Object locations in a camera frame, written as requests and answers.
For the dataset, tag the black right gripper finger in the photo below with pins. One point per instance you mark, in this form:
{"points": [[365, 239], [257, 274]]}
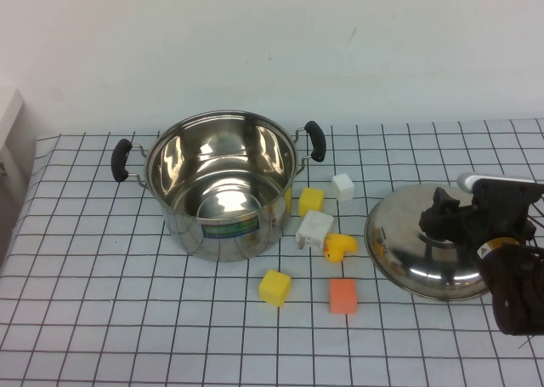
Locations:
{"points": [[444, 202], [442, 231]]}

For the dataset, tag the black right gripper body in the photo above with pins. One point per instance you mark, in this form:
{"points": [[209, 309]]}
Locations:
{"points": [[499, 219]]}

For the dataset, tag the stainless steel pot lid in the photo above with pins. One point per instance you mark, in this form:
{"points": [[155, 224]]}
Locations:
{"points": [[408, 251]]}

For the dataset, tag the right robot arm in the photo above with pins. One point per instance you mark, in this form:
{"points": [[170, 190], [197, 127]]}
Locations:
{"points": [[518, 293]]}

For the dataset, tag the stainless steel cooking pot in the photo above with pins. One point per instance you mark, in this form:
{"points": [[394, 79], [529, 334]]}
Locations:
{"points": [[221, 242]]}

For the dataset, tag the white foam cube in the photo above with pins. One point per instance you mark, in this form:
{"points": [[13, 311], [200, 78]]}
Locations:
{"points": [[343, 187]]}

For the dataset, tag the yellow rubber duck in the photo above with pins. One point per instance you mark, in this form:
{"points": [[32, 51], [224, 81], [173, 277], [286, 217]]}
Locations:
{"points": [[340, 246]]}

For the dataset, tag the orange foam cube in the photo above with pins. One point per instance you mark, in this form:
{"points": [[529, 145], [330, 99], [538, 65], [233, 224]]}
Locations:
{"points": [[343, 297]]}

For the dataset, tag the white plug adapter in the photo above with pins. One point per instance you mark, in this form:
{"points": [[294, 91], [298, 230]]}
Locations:
{"points": [[315, 229]]}

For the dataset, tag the yellow foam cube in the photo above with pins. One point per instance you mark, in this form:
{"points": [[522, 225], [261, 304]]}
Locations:
{"points": [[275, 288], [311, 202]]}

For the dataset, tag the white black grid tablecloth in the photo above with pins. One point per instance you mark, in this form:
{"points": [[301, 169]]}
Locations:
{"points": [[127, 319]]}

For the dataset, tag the white side shelf board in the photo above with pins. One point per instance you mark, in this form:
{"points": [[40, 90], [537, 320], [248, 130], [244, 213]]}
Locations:
{"points": [[10, 115]]}

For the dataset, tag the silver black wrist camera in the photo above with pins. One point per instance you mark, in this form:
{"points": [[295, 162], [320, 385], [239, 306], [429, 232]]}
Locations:
{"points": [[469, 182]]}

